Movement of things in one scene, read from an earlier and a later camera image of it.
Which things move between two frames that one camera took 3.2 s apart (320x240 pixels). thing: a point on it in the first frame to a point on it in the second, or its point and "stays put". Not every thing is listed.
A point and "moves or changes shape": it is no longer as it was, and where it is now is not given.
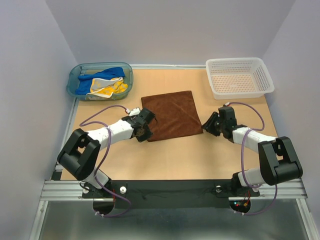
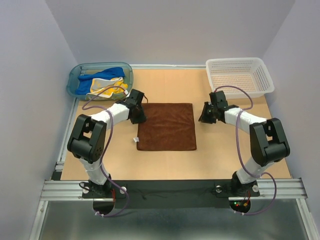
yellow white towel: (105, 88) stays put
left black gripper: (146, 136) to (142, 117)
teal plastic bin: (76, 69) stays put
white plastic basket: (238, 78) stays put
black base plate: (169, 194) stays put
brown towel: (176, 114) moves or changes shape
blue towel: (84, 81) stays put
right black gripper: (208, 125) to (204, 118)
